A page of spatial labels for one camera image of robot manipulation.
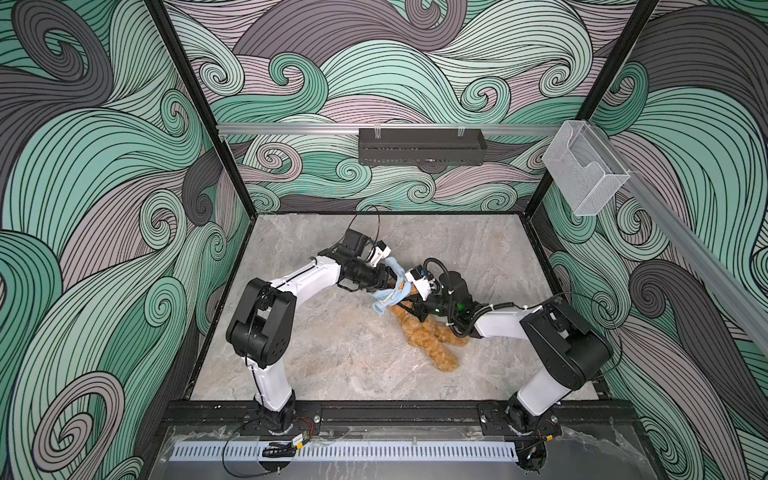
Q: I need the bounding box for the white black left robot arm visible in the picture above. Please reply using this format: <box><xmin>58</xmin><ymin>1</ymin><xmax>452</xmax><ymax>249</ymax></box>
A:
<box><xmin>226</xmin><ymin>228</ymin><xmax>395</xmax><ymax>431</ymax></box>

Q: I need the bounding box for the aluminium wall rail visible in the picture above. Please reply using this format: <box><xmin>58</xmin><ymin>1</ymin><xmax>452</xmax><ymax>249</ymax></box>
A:
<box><xmin>217</xmin><ymin>122</ymin><xmax>560</xmax><ymax>137</ymax></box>
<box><xmin>590</xmin><ymin>125</ymin><xmax>767</xmax><ymax>352</ymax></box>

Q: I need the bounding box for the brown teddy bear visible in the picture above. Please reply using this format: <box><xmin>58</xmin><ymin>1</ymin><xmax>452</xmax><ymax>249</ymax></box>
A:
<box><xmin>389</xmin><ymin>301</ymin><xmax>470</xmax><ymax>372</ymax></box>

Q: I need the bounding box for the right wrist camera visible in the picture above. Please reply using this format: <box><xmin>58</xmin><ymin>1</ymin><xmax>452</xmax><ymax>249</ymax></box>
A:
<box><xmin>405</xmin><ymin>266</ymin><xmax>433</xmax><ymax>301</ymax></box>

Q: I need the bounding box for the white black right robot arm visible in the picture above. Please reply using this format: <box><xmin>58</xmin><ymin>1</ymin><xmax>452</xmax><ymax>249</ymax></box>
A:
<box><xmin>405</xmin><ymin>267</ymin><xmax>614</xmax><ymax>431</ymax></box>

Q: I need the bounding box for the black perforated wall tray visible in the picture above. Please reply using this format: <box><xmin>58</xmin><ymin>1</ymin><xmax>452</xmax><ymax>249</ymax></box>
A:
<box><xmin>358</xmin><ymin>129</ymin><xmax>488</xmax><ymax>167</ymax></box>

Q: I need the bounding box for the aluminium right wall rail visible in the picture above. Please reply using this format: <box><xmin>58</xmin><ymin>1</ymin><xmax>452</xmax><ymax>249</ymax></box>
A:
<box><xmin>590</xmin><ymin>125</ymin><xmax>767</xmax><ymax>352</ymax></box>

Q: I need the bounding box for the aluminium back wall rail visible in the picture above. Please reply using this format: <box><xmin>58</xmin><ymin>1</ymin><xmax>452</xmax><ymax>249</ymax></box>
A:
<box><xmin>217</xmin><ymin>122</ymin><xmax>560</xmax><ymax>137</ymax></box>

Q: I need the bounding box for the white slotted cable duct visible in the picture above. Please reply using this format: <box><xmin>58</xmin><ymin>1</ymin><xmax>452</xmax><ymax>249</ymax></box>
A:
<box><xmin>169</xmin><ymin>440</ymin><xmax>518</xmax><ymax>463</ymax></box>

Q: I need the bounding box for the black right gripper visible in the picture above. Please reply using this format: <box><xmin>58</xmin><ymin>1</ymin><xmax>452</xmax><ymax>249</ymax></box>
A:
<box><xmin>393</xmin><ymin>287</ymin><xmax>458</xmax><ymax>324</ymax></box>

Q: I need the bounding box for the clear plastic wall holder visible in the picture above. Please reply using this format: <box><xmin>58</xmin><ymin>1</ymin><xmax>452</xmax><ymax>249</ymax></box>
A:
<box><xmin>543</xmin><ymin>120</ymin><xmax>630</xmax><ymax>217</ymax></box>

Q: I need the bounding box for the light blue bear hoodie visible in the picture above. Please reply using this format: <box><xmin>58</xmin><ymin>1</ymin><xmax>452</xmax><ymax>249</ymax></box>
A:
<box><xmin>371</xmin><ymin>257</ymin><xmax>412</xmax><ymax>315</ymax></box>

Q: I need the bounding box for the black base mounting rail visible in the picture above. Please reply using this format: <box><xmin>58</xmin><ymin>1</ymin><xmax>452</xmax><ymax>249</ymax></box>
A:
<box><xmin>160</xmin><ymin>400</ymin><xmax>638</xmax><ymax>437</ymax></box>

